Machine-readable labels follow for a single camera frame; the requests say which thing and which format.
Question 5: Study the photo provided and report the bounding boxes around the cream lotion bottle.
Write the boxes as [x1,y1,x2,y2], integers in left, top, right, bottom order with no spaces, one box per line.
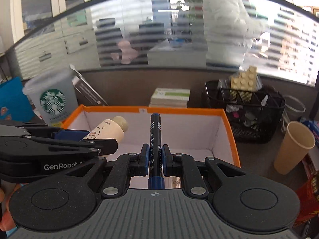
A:
[83,116,128,144]

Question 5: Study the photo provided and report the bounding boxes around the black marker pen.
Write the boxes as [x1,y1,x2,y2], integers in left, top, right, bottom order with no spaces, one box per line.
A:
[149,113,165,190]

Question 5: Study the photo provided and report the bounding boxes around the operator left hand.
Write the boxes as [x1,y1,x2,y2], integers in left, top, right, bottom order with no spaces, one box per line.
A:
[1,183,21,232]

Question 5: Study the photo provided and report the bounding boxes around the blue paper bag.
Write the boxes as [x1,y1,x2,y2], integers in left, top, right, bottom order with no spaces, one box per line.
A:
[0,77,35,122]

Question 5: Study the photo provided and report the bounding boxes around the orange cardboard box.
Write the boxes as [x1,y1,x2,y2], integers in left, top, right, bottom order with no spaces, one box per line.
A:
[60,104,241,189]

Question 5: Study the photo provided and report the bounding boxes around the Starbucks plastic cup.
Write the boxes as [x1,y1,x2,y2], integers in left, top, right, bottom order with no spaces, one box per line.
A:
[22,68,78,127]

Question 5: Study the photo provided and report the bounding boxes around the grey open carton box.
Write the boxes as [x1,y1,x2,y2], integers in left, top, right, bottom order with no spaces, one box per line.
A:
[69,64,109,106]

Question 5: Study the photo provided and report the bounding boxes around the stack of green-white boxes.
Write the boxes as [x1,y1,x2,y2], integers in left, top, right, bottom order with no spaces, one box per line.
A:
[149,87,190,108]

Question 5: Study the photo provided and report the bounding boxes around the black mesh desk organizer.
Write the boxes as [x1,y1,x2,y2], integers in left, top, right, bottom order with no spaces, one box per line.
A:
[202,80,286,144]

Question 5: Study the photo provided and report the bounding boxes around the beige building block plate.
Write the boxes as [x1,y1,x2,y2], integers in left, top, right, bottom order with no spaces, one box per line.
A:
[230,66,257,91]

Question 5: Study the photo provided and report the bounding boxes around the brown paper cup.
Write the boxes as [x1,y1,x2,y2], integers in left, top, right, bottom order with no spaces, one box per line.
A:
[274,121,316,175]

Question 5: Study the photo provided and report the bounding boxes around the white storage cabinet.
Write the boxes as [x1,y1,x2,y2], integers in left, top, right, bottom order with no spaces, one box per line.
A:
[1,0,87,51]

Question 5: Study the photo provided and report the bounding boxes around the red drink can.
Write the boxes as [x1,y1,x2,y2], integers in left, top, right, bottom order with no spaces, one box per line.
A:
[294,171,319,226]

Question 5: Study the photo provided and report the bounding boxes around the glass desk partition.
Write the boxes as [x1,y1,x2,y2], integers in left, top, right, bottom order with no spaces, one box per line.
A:
[4,0,318,86]

